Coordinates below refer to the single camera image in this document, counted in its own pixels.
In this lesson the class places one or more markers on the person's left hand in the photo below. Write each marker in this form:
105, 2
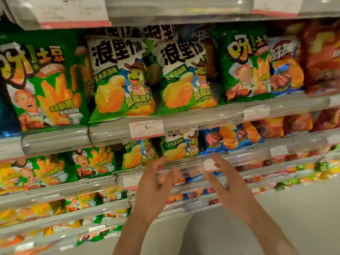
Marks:
148, 193

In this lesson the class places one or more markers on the person's right hand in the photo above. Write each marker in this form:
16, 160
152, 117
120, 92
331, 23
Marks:
233, 191

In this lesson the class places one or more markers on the person's right thumb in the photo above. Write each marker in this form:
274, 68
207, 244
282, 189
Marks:
211, 180

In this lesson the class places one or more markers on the person's left thumb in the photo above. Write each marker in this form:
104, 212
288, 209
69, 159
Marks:
176, 177

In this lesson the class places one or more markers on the person's left forearm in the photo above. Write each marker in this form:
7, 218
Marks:
135, 236

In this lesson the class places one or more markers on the person's right forearm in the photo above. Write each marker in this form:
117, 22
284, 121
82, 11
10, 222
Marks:
265, 231

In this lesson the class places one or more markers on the small white green frog bag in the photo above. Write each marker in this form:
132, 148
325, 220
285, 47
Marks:
179, 147

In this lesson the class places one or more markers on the small blue frog chips bag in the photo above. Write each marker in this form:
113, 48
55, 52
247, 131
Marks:
139, 155

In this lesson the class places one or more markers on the small orange chips bag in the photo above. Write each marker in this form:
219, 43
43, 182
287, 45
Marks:
269, 127

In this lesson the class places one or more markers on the small green fries snack bag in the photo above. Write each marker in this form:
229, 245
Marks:
94, 161
53, 169

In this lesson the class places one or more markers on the row of small fries packets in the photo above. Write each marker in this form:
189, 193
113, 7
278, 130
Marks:
85, 201

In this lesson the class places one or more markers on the row of mixed colourful packets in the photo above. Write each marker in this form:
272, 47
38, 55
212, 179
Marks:
305, 169

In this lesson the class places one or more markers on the white green frog chips bag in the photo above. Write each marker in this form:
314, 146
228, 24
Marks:
119, 84
186, 82

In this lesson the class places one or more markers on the small red chips bag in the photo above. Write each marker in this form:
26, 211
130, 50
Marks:
297, 123
326, 119

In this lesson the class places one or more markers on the large green fries snack bag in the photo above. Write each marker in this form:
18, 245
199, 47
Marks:
241, 66
47, 84

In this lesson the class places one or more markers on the blue orange chips bag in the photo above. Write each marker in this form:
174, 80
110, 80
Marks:
209, 53

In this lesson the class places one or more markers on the blue chips snack bag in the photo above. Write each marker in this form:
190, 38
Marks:
288, 69

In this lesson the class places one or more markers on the row of yellow orange packets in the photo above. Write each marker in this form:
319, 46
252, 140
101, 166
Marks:
29, 213

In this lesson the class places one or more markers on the yellow green fries snack bag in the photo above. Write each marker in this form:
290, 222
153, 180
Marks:
13, 177

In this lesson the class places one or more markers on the large red chips bag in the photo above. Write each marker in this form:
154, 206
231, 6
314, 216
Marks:
322, 58

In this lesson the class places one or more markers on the dark blue snack bag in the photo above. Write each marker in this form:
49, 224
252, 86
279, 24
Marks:
7, 116

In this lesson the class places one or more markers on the large white red price tag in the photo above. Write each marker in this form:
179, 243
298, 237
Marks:
69, 10

